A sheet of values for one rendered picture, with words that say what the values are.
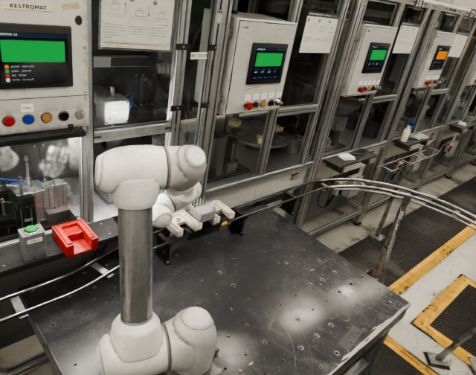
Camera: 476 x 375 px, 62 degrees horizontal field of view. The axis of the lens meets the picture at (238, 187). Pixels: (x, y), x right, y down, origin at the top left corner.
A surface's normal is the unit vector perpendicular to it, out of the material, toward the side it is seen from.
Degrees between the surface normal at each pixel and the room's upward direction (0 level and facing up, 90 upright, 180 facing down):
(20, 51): 90
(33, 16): 90
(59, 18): 90
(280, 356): 0
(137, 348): 71
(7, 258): 0
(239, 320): 0
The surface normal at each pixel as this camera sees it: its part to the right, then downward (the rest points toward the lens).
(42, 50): 0.66, 0.45
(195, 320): 0.26, -0.87
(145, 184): 0.48, 0.35
